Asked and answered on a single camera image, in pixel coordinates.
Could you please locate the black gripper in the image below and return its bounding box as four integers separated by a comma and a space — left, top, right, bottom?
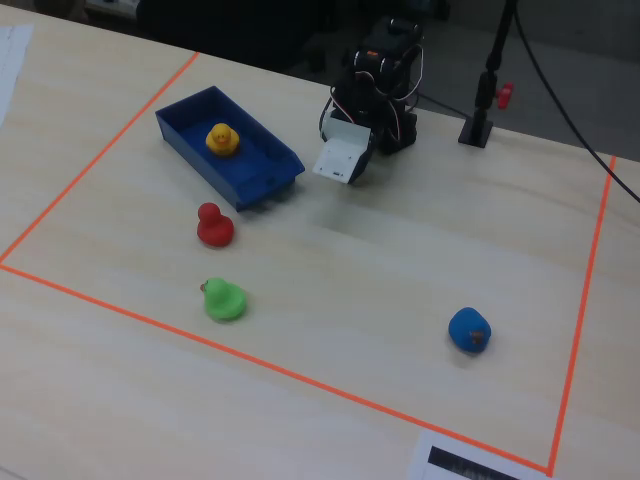
332, 74, 396, 187

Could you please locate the yellow rubber duck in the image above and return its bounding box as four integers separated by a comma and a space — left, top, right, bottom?
204, 122, 240, 159

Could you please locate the red rubber duck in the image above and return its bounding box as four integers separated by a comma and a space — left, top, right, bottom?
196, 201, 236, 249

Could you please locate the blue rubber duck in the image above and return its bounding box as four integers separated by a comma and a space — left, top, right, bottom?
447, 306, 493, 355

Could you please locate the blue plastic box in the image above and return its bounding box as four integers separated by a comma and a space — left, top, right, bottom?
154, 85, 306, 213

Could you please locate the white printed paper sheet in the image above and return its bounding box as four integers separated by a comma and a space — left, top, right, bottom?
0, 22, 35, 129

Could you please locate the thin black cable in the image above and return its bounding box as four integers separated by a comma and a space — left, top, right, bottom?
417, 92, 474, 121

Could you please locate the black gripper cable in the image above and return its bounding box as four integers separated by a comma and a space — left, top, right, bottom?
318, 92, 361, 137

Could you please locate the black office chair base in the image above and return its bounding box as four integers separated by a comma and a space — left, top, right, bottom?
299, 29, 351, 76

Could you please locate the green rubber duck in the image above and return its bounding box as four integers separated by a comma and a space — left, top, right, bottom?
199, 277, 247, 322

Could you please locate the black camera stand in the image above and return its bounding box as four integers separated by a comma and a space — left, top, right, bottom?
458, 0, 519, 148

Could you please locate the red white servo wire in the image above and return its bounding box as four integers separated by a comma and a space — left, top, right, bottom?
394, 45, 426, 146

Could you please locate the orange tape strip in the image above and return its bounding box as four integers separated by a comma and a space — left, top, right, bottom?
547, 155, 617, 476
0, 51, 201, 265
0, 263, 554, 476

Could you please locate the white paper with black bar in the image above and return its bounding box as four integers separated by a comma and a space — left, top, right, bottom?
408, 429, 551, 480

